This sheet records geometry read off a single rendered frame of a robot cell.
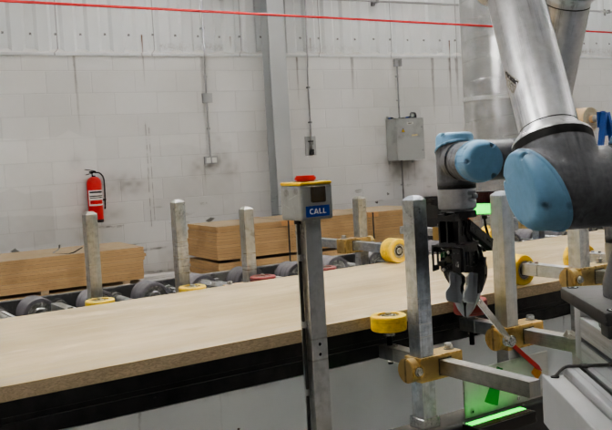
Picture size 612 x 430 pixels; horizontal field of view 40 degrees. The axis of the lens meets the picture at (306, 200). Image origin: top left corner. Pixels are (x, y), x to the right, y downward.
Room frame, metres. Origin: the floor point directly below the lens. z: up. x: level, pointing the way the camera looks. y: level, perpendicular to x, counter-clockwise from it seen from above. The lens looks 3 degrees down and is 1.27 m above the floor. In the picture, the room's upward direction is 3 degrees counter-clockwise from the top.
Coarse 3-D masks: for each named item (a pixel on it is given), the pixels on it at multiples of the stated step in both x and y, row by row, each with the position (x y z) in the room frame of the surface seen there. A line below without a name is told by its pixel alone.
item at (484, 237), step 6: (468, 222) 1.66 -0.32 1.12; (468, 228) 1.65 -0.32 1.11; (474, 228) 1.67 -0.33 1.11; (474, 234) 1.67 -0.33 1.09; (480, 234) 1.68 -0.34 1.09; (486, 234) 1.71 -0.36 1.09; (474, 240) 1.69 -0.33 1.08; (480, 240) 1.68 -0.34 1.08; (486, 240) 1.70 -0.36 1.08; (492, 240) 1.72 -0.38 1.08; (486, 246) 1.71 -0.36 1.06; (492, 246) 1.72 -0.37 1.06
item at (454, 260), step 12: (444, 216) 1.62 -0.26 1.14; (456, 216) 1.61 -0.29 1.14; (468, 216) 1.63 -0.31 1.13; (444, 228) 1.64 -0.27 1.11; (456, 228) 1.63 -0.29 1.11; (444, 240) 1.64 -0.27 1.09; (456, 240) 1.63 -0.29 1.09; (468, 240) 1.66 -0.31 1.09; (432, 252) 1.64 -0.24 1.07; (444, 252) 1.63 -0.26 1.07; (456, 252) 1.61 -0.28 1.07; (468, 252) 1.61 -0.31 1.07; (480, 252) 1.66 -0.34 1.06; (444, 264) 1.63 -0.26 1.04; (456, 264) 1.61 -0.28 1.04; (468, 264) 1.61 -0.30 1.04
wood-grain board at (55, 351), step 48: (240, 288) 2.41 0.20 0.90; (288, 288) 2.36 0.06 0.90; (336, 288) 2.31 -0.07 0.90; (384, 288) 2.26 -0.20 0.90; (432, 288) 2.22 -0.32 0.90; (528, 288) 2.17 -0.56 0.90; (0, 336) 1.89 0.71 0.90; (48, 336) 1.86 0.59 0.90; (96, 336) 1.83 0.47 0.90; (144, 336) 1.80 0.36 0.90; (192, 336) 1.77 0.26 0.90; (240, 336) 1.74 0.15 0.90; (288, 336) 1.76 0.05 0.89; (0, 384) 1.46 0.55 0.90; (48, 384) 1.49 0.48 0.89
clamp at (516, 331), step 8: (520, 320) 1.89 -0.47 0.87; (536, 320) 1.88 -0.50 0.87; (512, 328) 1.82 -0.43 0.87; (520, 328) 1.84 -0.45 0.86; (488, 336) 1.83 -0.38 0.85; (496, 336) 1.81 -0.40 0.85; (520, 336) 1.84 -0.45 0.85; (488, 344) 1.84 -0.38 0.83; (496, 344) 1.81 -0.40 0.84; (520, 344) 1.84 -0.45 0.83; (528, 344) 1.85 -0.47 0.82
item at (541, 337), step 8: (464, 320) 1.99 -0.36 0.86; (472, 320) 1.97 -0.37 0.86; (480, 320) 1.97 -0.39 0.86; (488, 320) 1.96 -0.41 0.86; (464, 328) 1.99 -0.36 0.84; (472, 328) 1.97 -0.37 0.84; (480, 328) 1.95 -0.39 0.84; (488, 328) 1.93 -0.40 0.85; (528, 328) 1.85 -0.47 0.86; (536, 328) 1.84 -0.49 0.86; (528, 336) 1.83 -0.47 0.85; (536, 336) 1.81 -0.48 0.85; (544, 336) 1.79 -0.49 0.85; (552, 336) 1.78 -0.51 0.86; (560, 336) 1.76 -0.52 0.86; (536, 344) 1.81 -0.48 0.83; (544, 344) 1.79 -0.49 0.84; (552, 344) 1.78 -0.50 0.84; (560, 344) 1.76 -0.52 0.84; (568, 344) 1.74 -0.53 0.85
